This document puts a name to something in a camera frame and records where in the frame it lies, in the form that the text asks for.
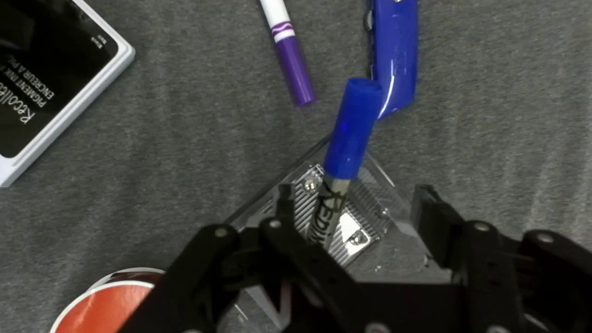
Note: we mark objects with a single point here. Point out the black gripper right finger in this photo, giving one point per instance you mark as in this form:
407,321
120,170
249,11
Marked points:
510,283

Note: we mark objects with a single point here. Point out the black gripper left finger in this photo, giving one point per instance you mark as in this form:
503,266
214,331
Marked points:
246,283

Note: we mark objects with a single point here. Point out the blue capped pen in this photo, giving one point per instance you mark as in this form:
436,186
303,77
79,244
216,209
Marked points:
351,131

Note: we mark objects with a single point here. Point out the clear plastic container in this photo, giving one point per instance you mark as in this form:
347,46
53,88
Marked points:
394,246

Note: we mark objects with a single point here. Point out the blue pen case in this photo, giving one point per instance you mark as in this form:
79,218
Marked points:
394,55

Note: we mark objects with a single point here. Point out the red ribbon spool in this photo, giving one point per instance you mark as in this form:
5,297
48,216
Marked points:
101,305

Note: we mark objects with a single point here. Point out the grey tablecloth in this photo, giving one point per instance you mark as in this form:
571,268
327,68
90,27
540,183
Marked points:
203,140

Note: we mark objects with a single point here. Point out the purple capped white marker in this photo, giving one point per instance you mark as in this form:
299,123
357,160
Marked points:
292,57

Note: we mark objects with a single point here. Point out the black tablet device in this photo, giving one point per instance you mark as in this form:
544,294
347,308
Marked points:
46,85

